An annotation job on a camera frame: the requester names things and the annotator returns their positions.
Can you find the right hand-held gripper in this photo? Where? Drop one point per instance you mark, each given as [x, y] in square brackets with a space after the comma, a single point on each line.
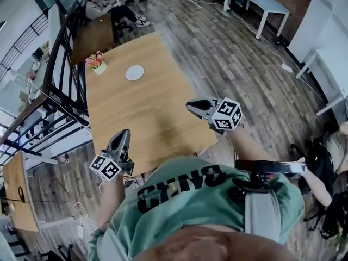
[227, 113]

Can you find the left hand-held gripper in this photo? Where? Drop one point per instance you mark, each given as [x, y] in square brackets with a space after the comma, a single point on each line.
[106, 168]

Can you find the white round plate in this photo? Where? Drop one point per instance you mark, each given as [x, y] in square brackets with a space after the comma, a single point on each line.
[134, 73]

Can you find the person's left forearm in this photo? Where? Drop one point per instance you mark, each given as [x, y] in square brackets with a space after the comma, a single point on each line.
[108, 200]

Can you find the person's right forearm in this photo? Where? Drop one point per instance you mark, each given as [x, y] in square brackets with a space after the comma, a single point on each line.
[244, 145]

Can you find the wooden table white legs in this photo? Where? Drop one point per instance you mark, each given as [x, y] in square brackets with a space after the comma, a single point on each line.
[141, 113]

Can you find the plastic bottle red cap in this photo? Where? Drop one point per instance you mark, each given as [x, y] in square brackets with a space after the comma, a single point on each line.
[63, 160]

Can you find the pink flowers in white pot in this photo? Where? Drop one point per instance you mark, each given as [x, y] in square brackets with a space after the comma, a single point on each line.
[99, 69]

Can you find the black chest rig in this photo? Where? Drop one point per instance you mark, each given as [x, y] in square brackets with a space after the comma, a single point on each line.
[272, 167]

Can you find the white power strip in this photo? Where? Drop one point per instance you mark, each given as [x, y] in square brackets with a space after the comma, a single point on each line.
[286, 67]

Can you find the person's green t-shirt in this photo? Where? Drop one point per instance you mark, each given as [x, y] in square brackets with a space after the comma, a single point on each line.
[190, 205]

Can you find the black metal railing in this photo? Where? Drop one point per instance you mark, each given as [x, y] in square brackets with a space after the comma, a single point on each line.
[50, 67]

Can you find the dark wooden desk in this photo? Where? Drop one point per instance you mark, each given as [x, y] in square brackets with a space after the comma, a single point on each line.
[92, 39]

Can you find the light wooden desk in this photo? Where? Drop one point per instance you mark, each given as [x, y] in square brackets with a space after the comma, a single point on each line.
[27, 216]

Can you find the person's chin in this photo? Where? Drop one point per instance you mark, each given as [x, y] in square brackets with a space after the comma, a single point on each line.
[217, 246]

